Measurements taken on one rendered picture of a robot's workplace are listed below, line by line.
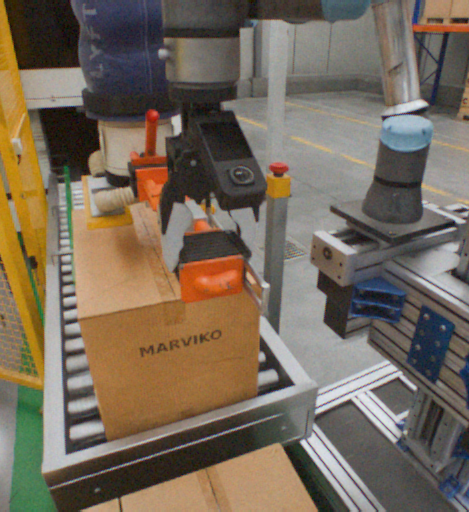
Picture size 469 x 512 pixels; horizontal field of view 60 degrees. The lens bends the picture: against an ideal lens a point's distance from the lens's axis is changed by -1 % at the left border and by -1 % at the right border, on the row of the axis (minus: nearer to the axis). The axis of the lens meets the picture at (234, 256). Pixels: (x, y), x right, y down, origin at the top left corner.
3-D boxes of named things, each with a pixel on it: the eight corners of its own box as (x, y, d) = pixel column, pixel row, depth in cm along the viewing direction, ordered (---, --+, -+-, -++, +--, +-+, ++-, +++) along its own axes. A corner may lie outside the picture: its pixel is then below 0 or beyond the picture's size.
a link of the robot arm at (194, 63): (251, 39, 38) (164, 39, 36) (250, 90, 40) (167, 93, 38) (227, 37, 44) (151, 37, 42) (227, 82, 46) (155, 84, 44)
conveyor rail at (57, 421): (53, 199, 289) (48, 173, 279) (61, 198, 290) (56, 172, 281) (60, 512, 100) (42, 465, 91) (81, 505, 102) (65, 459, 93)
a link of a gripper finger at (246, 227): (254, 233, 57) (230, 176, 51) (271, 253, 52) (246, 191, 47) (234, 244, 56) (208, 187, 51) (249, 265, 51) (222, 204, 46)
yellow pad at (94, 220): (82, 182, 116) (79, 165, 113) (118, 178, 119) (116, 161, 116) (87, 231, 88) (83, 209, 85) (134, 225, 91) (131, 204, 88)
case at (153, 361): (92, 311, 150) (71, 209, 130) (197, 290, 162) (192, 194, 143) (108, 448, 101) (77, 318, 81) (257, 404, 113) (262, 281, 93)
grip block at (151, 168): (129, 187, 83) (126, 158, 80) (177, 182, 86) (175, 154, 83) (135, 202, 76) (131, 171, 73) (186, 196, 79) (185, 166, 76)
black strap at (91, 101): (82, 101, 101) (79, 84, 99) (173, 97, 108) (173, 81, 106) (85, 117, 83) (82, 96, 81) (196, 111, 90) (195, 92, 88)
